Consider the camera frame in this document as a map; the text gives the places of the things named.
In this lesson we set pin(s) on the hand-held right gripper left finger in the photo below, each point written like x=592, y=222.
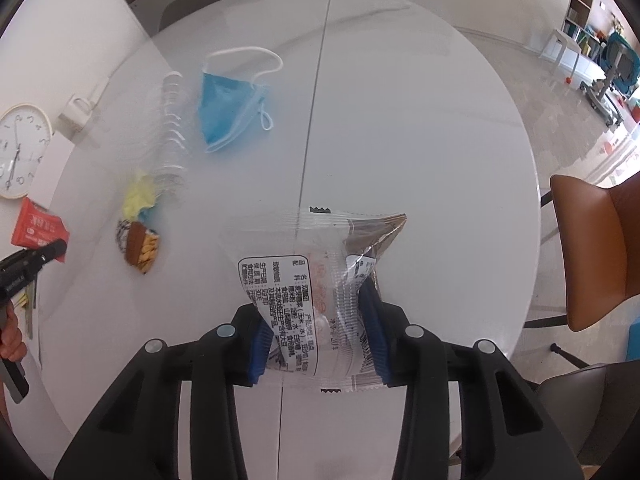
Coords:
x=260, y=355

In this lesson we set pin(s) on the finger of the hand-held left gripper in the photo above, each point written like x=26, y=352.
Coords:
x=45, y=251

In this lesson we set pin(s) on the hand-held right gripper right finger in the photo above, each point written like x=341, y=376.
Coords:
x=377, y=342

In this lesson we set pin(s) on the red snack packet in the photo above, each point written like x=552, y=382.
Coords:
x=37, y=225

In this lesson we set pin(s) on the clear labelled plastic wrapper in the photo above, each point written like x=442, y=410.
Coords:
x=285, y=280

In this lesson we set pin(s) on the person's left hand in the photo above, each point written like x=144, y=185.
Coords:
x=12, y=340

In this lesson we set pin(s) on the brown and white snack wrapper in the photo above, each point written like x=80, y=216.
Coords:
x=140, y=247

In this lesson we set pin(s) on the yellow crumpled wrapper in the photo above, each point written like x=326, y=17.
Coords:
x=140, y=197

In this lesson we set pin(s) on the white mug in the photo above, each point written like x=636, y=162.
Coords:
x=77, y=107

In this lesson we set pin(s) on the clear plastic bottle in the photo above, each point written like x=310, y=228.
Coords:
x=172, y=130

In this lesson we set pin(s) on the blue face mask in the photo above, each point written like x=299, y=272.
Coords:
x=225, y=105

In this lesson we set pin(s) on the orange leather chair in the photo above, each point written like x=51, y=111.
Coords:
x=595, y=250

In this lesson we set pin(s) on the white stool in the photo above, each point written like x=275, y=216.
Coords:
x=562, y=45

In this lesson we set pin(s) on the blue office chair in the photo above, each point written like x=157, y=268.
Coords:
x=620, y=75

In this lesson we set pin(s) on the wooden bookshelf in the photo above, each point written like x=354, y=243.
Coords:
x=582, y=5

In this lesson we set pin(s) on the round white wall clock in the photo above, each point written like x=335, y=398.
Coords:
x=22, y=152

